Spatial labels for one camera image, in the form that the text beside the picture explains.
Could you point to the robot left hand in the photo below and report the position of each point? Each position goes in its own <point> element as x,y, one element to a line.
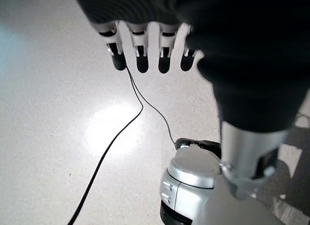
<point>242,53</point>

